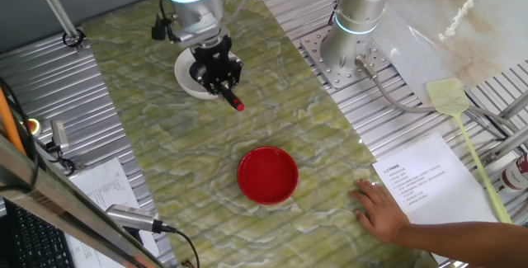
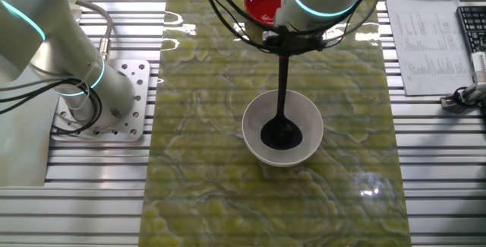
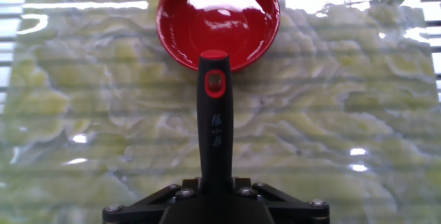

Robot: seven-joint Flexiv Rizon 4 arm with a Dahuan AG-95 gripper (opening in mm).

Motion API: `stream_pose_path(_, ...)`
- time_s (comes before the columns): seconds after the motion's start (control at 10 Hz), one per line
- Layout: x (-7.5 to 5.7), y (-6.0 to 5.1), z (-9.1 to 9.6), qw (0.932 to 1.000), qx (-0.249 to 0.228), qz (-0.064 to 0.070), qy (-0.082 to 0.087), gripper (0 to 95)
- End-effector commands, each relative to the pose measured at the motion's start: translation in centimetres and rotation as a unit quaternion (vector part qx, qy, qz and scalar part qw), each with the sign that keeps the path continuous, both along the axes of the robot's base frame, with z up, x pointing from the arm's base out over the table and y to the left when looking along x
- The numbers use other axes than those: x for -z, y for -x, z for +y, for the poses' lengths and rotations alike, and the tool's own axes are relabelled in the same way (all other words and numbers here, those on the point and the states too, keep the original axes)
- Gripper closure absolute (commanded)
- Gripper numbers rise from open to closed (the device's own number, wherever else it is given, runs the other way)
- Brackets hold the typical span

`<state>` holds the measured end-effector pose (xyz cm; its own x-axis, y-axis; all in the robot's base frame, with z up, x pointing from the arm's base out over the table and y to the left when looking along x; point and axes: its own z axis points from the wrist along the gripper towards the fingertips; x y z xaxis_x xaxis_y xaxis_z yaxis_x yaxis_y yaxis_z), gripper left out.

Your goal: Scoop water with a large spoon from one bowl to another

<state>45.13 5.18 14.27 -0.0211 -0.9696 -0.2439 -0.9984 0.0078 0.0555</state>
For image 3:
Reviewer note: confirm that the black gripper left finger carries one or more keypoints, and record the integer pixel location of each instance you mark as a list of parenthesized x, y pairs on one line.
[(138, 210)]

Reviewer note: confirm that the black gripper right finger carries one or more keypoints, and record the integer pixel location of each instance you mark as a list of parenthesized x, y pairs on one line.
[(296, 212)]

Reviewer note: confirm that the black ladle with red accents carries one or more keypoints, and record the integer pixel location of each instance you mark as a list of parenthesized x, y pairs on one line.
[(215, 148)]

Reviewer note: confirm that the red bowl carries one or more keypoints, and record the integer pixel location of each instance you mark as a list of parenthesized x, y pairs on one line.
[(179, 27)]

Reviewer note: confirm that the green marble pattern mat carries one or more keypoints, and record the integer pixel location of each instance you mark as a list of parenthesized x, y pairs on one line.
[(327, 113)]

